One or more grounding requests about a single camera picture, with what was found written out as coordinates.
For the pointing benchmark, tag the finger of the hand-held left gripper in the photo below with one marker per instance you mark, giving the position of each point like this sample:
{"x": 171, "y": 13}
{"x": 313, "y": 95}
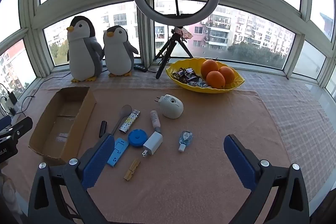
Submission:
{"x": 21, "y": 125}

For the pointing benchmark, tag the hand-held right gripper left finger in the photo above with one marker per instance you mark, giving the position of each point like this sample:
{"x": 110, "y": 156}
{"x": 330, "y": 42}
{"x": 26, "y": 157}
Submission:
{"x": 97, "y": 158}

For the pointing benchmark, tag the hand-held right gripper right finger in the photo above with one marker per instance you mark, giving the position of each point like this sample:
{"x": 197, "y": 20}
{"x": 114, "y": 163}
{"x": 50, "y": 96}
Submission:
{"x": 239, "y": 161}

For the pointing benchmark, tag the blue phone stand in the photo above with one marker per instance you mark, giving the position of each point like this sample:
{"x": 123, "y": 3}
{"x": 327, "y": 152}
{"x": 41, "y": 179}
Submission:
{"x": 118, "y": 151}

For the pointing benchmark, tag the black cylindrical tube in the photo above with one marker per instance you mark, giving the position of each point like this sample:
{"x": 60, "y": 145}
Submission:
{"x": 103, "y": 129}

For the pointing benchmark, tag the wooden clothespin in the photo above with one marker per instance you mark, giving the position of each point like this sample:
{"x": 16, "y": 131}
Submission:
{"x": 132, "y": 169}

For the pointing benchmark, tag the blue round tape measure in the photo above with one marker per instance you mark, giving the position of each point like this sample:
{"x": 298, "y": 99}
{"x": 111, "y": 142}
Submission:
{"x": 136, "y": 138}

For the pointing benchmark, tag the brown cardboard box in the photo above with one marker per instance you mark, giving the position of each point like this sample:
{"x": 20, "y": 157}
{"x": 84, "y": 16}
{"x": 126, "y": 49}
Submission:
{"x": 65, "y": 119}

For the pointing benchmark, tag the white patterned lighter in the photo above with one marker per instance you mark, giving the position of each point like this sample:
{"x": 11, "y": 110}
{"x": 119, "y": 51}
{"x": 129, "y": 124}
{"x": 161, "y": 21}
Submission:
{"x": 130, "y": 121}

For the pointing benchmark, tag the grey plastic spoon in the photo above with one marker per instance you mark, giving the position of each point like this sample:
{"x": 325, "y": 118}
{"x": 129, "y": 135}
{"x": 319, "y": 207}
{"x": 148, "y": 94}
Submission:
{"x": 126, "y": 109}

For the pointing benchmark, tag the white charger plug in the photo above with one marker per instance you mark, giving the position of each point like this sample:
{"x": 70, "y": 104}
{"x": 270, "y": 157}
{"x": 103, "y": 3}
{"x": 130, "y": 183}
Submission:
{"x": 152, "y": 144}

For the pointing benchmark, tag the blue hand sanitizer bottle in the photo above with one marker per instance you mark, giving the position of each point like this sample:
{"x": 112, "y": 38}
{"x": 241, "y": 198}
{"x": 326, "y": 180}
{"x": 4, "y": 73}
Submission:
{"x": 185, "y": 138}

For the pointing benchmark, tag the pink cosmetic tube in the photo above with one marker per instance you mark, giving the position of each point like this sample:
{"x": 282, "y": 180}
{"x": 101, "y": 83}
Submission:
{"x": 155, "y": 119}

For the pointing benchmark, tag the black power adapter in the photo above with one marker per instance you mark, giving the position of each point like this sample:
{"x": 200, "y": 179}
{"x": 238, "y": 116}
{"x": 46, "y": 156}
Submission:
{"x": 11, "y": 98}

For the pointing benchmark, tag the yellow leaf-shaped bowl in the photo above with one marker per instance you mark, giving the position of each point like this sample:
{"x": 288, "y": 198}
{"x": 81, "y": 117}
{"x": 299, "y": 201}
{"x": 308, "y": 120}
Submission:
{"x": 225, "y": 90}

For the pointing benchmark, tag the checked beige cloth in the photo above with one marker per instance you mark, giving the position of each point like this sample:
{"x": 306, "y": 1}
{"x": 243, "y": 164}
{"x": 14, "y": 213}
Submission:
{"x": 302, "y": 121}

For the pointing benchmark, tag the white plug-in device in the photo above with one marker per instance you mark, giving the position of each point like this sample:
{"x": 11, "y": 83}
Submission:
{"x": 172, "y": 108}

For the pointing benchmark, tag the large penguin plush toy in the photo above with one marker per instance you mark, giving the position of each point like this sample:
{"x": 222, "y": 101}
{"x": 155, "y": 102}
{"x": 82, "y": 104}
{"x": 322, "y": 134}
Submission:
{"x": 82, "y": 56}

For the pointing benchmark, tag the black inline remote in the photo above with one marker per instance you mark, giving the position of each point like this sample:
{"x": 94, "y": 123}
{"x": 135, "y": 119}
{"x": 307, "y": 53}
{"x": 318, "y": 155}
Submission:
{"x": 140, "y": 67}

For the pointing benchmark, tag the pile of wrapped candies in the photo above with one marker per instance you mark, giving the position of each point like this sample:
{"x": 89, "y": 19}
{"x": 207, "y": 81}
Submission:
{"x": 187, "y": 74}

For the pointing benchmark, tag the small penguin plush toy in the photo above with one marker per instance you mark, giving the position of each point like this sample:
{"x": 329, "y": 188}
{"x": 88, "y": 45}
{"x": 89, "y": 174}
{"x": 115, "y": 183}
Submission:
{"x": 118, "y": 56}

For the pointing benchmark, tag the pink paper tag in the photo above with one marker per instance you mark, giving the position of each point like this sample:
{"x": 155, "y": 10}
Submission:
{"x": 187, "y": 34}

